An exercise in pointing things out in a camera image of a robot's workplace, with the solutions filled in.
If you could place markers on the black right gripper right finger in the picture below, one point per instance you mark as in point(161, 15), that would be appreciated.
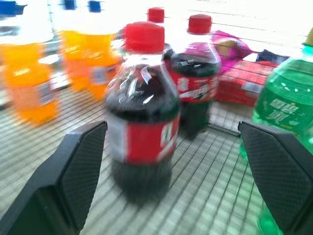
point(281, 176)

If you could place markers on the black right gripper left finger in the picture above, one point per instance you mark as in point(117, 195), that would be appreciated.
point(73, 166)

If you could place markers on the cola bottle with red cap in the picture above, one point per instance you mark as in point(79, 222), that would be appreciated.
point(156, 17)
point(143, 122)
point(195, 80)

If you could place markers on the green soda bottle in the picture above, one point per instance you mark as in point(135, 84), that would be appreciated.
point(283, 102)

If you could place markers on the orange soda bottle blue cap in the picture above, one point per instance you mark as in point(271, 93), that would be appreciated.
point(97, 56)
point(71, 44)
point(29, 80)

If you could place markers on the red packaged box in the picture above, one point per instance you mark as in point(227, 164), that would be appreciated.
point(244, 83)

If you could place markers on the magenta snack bag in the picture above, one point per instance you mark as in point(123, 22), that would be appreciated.
point(230, 49)

